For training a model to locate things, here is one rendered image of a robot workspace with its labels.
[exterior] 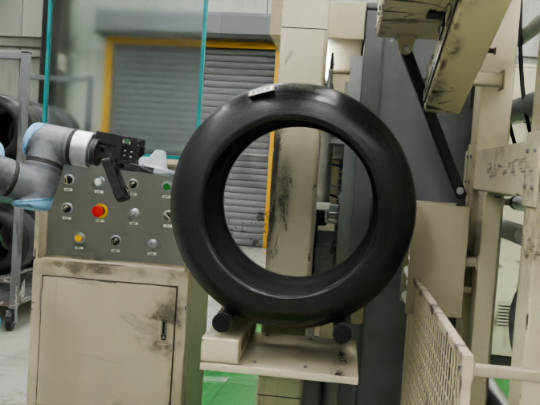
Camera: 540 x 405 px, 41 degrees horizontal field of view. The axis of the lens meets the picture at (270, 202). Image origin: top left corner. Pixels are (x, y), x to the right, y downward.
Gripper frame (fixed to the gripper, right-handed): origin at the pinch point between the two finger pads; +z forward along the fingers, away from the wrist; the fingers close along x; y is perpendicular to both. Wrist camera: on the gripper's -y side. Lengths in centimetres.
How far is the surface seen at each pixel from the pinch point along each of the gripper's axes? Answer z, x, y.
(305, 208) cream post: 33.1, 26.7, -3.4
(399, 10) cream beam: 47, -8, 47
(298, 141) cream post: 27.5, 26.7, 14.6
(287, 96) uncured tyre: 25.8, -11.4, 22.9
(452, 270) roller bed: 75, 20, -11
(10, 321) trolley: -163, 296, -137
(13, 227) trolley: -172, 295, -72
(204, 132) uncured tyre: 8.6, -10.4, 11.5
